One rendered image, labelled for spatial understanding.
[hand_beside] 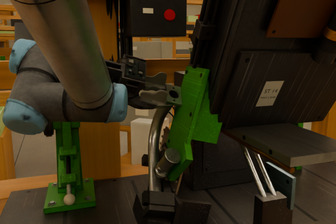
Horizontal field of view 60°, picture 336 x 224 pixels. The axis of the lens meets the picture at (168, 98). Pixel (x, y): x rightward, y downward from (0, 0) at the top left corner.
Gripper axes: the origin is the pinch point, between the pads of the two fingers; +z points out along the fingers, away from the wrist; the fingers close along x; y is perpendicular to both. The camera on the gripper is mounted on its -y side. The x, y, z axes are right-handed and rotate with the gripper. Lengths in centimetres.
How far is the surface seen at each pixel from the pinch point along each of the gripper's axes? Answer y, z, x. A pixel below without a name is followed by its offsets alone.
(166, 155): -0.2, -1.0, -15.7
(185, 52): -445, 255, 551
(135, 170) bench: -43.6, 5.1, -0.2
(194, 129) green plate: 4.6, 3.7, -10.8
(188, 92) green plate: 5.5, 2.4, -1.7
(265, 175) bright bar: 4.1, 20.8, -18.7
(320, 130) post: -22, 82, 21
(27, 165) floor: -292, -48, 100
